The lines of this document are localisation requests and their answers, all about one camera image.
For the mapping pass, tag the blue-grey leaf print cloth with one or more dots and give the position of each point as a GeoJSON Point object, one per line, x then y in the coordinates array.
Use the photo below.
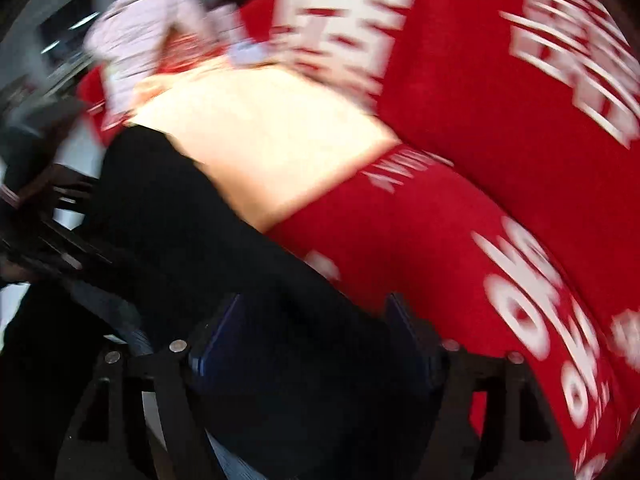
{"type": "Point", "coordinates": [110, 320]}

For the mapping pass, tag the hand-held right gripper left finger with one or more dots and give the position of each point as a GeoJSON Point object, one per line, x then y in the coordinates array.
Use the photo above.
{"type": "Point", "coordinates": [220, 332]}

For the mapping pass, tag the black pants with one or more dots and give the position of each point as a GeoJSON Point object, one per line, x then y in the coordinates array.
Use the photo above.
{"type": "Point", "coordinates": [175, 240]}

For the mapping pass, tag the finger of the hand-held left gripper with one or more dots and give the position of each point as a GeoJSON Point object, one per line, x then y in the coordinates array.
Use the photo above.
{"type": "Point", "coordinates": [65, 250]}
{"type": "Point", "coordinates": [70, 185]}

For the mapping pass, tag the red printed blanket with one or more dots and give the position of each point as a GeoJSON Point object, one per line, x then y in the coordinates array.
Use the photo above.
{"type": "Point", "coordinates": [450, 110]}

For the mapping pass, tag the white pink cloth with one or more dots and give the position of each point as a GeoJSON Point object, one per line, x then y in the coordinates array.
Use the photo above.
{"type": "Point", "coordinates": [135, 35]}

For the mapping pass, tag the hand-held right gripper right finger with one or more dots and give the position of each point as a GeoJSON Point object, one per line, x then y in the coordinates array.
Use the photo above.
{"type": "Point", "coordinates": [405, 332]}

